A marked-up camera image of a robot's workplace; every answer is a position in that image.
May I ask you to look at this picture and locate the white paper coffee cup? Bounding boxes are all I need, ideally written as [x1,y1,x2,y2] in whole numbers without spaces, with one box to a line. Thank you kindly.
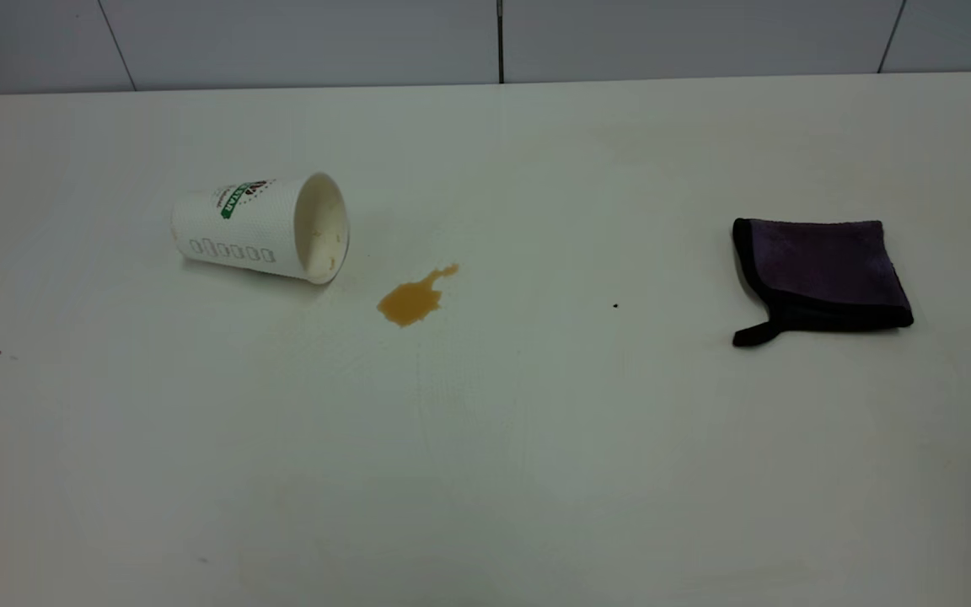
[170,172,351,286]

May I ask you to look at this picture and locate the purple cloth with black trim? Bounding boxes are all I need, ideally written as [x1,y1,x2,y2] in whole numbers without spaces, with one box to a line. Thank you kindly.
[732,218,915,348]

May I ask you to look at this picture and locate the orange-brown coffee spill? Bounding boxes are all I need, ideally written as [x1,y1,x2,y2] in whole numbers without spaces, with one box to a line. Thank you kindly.
[377,263,460,328]

